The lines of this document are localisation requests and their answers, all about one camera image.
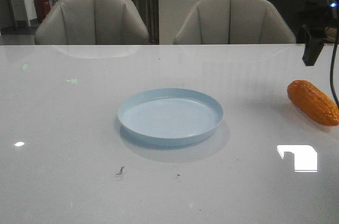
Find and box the light blue round plate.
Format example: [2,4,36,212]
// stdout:
[117,88,224,147]

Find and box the grey upholstered chair left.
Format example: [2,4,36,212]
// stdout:
[34,0,149,45]

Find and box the grey upholstered chair right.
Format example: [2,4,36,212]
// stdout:
[173,0,296,44]

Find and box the orange toy corn cob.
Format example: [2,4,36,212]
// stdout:
[287,80,338,127]

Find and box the red waste bin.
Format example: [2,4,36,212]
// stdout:
[34,0,51,23]

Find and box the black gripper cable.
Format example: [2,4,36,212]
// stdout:
[329,22,339,106]

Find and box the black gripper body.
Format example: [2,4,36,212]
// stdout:
[297,0,338,66]

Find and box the grey upholstered chair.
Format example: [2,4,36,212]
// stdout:
[34,0,149,45]
[173,0,296,44]

